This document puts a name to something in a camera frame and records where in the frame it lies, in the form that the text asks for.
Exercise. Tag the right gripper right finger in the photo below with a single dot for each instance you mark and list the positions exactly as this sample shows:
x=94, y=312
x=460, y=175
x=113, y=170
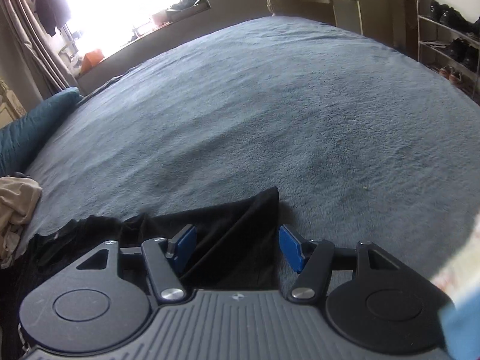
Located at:
x=311, y=261

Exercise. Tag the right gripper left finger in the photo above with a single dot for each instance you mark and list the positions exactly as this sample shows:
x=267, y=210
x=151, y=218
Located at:
x=165, y=260

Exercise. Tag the black t-shirt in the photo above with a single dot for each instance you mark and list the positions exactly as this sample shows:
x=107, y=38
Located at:
x=96, y=283

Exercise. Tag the folded clothes stack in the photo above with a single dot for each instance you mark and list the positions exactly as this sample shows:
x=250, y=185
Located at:
x=459, y=279

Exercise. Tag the beige clothes pile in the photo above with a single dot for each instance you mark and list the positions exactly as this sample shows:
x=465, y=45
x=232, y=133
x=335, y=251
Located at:
x=19, y=199

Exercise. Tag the clothes on window sill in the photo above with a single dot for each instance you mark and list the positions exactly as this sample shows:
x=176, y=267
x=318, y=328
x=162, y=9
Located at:
x=186, y=8

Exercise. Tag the dark clothes hanging by window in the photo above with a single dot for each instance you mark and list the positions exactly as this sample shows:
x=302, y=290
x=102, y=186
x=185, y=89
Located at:
x=53, y=14

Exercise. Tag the grey bed blanket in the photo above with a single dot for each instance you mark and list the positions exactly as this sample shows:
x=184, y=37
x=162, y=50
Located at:
x=362, y=142

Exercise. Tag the blue duvet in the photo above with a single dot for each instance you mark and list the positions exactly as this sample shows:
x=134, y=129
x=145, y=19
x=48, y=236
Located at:
x=22, y=139

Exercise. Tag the orange item on sill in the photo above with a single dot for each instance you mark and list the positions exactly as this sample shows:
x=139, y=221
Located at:
x=91, y=60

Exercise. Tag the grey curtain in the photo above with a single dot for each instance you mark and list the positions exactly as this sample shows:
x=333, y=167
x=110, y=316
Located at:
x=49, y=73

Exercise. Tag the metal shoe rack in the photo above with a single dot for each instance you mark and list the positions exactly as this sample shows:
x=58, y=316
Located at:
x=449, y=45

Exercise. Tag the white low cabinet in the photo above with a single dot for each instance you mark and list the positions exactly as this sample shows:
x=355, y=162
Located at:
x=382, y=20

